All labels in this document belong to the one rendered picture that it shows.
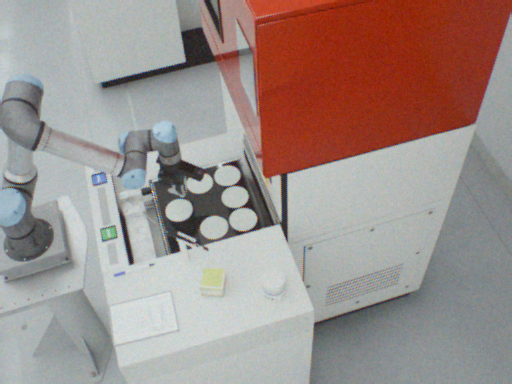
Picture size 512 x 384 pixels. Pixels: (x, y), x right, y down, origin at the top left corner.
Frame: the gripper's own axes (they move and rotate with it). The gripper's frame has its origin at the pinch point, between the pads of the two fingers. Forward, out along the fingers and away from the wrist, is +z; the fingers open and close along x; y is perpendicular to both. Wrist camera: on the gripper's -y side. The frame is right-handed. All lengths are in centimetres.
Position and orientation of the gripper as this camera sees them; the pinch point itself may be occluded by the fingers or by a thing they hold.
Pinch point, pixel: (184, 194)
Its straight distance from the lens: 220.8
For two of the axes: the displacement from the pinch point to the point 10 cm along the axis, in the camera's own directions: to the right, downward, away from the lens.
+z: 0.5, 6.2, 7.8
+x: -2.0, 7.7, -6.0
